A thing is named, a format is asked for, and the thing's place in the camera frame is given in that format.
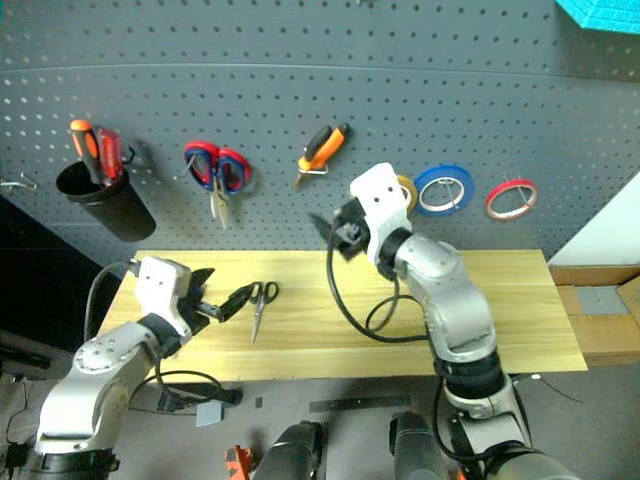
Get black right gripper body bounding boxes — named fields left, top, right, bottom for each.
left=331, top=198, right=372, bottom=257

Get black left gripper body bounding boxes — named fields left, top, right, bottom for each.
left=175, top=283, right=225, bottom=346

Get yellow tape roll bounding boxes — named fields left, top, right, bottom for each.
left=396, top=174, right=421, bottom=215

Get blue tape roll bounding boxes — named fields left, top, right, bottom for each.
left=413, top=162, right=477, bottom=218

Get dark grey pegboard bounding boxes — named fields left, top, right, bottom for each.
left=0, top=0, right=640, bottom=262

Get red tape roll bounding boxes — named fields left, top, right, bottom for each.
left=484, top=177, right=540, bottom=224

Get metal pegboard hook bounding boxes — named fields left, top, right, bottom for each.
left=0, top=172, right=39, bottom=194

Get black scissors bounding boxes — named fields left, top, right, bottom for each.
left=249, top=280, right=280, bottom=346

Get orange black pliers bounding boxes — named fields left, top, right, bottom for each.
left=291, top=122, right=351, bottom=189

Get small grey box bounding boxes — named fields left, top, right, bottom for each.
left=195, top=400, right=227, bottom=428

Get red blue scissors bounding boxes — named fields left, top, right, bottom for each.
left=181, top=140, right=253, bottom=232

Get black cup holder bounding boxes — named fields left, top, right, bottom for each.
left=54, top=159, right=158, bottom=244

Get black flat strip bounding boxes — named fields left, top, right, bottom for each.
left=308, top=394, right=413, bottom=414

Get orange black object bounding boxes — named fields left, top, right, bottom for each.
left=223, top=444, right=257, bottom=480

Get dark rounded shape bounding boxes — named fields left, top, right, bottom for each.
left=389, top=409, right=447, bottom=480
left=253, top=419, right=327, bottom=480

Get orange black screwdriver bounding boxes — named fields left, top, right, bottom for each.
left=68, top=118, right=104, bottom=186

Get brown cardboard box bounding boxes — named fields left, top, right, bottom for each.
left=548, top=263, right=640, bottom=370

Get teal foam block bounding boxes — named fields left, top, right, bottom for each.
left=553, top=0, right=640, bottom=36

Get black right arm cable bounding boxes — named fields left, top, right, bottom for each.
left=325, top=234, right=437, bottom=345

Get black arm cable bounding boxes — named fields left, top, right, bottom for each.
left=83, top=258, right=224, bottom=407
left=325, top=234, right=437, bottom=345

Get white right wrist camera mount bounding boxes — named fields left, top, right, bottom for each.
left=348, top=162, right=414, bottom=265

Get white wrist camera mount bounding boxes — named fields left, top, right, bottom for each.
left=348, top=162, right=414, bottom=265
left=135, top=256, right=194, bottom=337

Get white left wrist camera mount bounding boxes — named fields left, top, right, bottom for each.
left=135, top=256, right=194, bottom=337

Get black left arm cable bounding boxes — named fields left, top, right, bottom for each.
left=83, top=258, right=224, bottom=407

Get red handled screwdriver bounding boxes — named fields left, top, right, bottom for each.
left=96, top=127, right=125, bottom=190

